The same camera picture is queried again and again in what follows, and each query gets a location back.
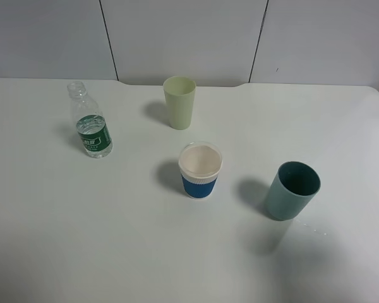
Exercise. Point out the pale green plastic cup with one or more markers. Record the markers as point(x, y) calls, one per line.
point(179, 97)

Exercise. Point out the white blue-sleeve paper cup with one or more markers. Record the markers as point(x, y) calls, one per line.
point(199, 164)

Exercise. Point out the teal plastic cup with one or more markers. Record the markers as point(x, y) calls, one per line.
point(293, 187)

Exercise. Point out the clear green-label water bottle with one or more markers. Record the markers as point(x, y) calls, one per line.
point(89, 121)

